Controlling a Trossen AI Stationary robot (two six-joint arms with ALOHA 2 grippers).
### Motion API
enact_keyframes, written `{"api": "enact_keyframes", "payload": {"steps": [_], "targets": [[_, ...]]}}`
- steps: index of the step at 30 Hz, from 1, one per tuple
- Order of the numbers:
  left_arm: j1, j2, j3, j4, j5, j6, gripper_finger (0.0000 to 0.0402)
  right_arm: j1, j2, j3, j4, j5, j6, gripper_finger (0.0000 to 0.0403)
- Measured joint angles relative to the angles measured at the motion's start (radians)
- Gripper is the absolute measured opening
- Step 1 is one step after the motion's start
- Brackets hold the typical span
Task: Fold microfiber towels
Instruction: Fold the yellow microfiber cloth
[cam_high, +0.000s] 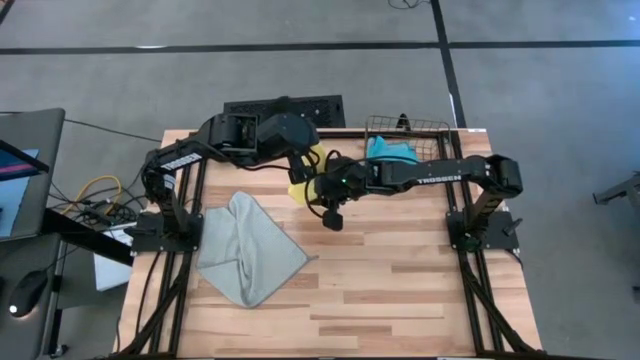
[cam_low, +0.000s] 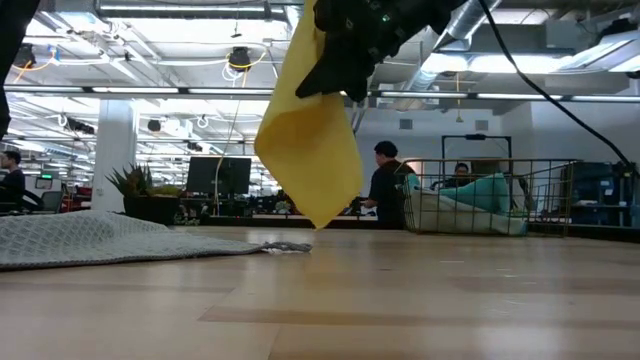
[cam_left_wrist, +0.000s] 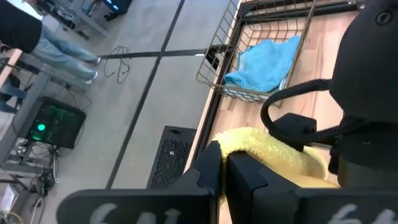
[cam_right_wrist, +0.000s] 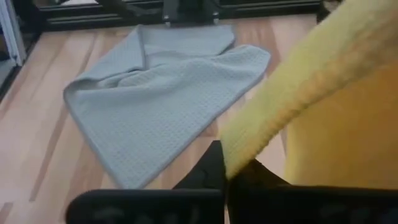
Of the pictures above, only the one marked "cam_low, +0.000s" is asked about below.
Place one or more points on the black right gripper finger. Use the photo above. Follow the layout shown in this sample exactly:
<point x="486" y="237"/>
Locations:
<point x="345" y="75"/>

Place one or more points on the yellow microfiber towel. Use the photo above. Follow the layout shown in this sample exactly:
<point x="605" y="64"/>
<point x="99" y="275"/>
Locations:
<point x="310" y="150"/>

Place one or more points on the turquoise microfiber towel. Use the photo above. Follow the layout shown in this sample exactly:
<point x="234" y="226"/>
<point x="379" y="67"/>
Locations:
<point x="480" y="192"/>

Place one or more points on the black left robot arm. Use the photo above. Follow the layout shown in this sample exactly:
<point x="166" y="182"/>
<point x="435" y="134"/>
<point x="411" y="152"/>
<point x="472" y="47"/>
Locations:
<point x="15" y="20"/>

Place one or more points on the grey microfiber towel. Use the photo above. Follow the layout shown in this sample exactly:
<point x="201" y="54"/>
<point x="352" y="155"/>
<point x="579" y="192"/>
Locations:
<point x="100" y="235"/>

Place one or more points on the black ceiling-mounted device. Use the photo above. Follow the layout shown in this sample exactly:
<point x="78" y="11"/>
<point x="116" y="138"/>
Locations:
<point x="240" y="57"/>

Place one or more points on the person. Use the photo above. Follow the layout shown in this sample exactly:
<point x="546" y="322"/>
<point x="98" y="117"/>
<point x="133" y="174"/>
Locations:
<point x="12" y="185"/>
<point x="460" y="172"/>
<point x="387" y="190"/>

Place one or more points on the dark background monitor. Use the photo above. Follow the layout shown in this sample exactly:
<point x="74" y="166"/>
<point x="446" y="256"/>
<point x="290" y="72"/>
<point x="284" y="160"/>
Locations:
<point x="217" y="175"/>

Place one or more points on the potted succulent plant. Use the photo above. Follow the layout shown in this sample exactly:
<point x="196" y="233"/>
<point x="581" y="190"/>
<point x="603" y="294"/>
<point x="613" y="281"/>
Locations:
<point x="145" y="200"/>

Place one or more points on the white building column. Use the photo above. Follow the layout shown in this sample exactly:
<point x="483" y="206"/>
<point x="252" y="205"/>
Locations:
<point x="115" y="150"/>

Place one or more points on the blue storage shelving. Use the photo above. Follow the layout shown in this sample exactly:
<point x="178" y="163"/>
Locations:
<point x="600" y="195"/>

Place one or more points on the silver ventilation duct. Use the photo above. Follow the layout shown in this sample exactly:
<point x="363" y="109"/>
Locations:
<point x="465" y="25"/>

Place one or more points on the black background station frame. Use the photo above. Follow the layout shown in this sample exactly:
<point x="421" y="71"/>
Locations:
<point x="475" y="136"/>

